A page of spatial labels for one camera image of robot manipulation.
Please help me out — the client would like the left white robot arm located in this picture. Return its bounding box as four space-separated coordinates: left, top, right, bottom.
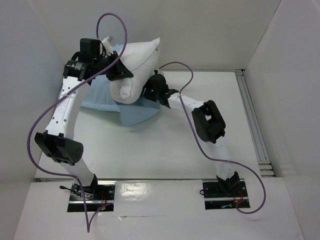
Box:
34 51 133 200

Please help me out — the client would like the aluminium rail frame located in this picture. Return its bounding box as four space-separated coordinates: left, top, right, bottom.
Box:
235 69 276 178

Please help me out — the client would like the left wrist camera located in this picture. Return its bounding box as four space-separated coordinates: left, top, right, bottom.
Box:
78 38 101 64

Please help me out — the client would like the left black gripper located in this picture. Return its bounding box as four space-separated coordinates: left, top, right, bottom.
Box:
93 50 133 81

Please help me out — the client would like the light blue pillowcase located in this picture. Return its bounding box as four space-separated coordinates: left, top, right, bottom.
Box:
57 44 162 128

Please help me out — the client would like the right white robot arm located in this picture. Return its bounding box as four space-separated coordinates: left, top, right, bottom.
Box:
141 70 240 196

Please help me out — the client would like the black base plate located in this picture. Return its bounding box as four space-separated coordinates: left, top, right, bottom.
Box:
199 179 251 210
67 181 116 213

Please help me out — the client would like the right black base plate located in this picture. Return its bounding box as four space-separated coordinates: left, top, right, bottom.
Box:
199 179 251 210

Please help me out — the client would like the white pillow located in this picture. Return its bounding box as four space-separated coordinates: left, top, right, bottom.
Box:
110 37 161 104

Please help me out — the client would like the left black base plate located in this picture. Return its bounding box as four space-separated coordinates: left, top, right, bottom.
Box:
67 181 116 213

